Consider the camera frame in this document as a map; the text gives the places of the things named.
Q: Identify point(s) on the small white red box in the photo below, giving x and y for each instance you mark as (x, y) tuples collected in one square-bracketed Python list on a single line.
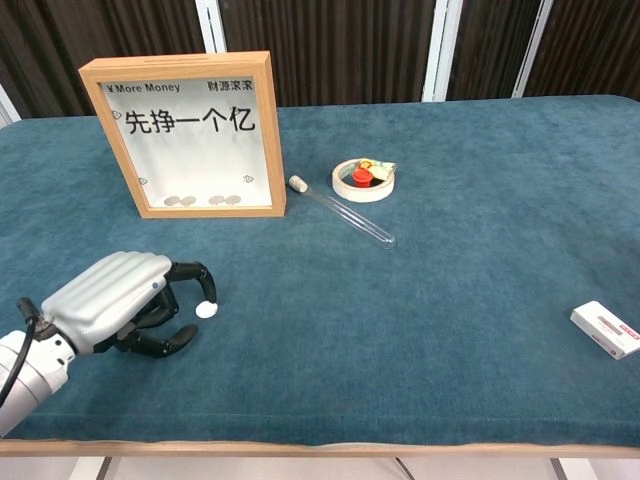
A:
[(600, 325)]

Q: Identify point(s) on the silver coin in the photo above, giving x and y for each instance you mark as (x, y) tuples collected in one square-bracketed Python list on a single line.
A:
[(188, 201), (206, 310), (171, 200), (231, 200)]

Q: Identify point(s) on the yellow green candy wrapper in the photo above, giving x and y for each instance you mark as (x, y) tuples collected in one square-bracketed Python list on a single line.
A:
[(382, 169)]

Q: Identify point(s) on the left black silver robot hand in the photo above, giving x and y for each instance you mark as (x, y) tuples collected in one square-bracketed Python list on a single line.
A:
[(110, 295)]

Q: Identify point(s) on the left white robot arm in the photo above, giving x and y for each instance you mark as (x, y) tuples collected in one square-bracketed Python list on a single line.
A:
[(45, 370)]

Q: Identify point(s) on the wooden coin bank box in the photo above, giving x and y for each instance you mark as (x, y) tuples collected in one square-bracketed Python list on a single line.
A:
[(277, 150)]

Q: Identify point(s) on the white partition post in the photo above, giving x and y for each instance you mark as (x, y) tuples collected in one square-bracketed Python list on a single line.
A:
[(442, 50), (210, 25), (532, 50), (7, 105)]

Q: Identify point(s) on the glass test tube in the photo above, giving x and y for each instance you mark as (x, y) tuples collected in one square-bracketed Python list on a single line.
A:
[(350, 215)]

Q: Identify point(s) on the teal table cloth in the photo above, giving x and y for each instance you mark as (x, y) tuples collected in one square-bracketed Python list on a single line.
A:
[(450, 275)]

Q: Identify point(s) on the beige masking tape roll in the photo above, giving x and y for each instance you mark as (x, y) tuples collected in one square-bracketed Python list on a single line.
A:
[(360, 195)]

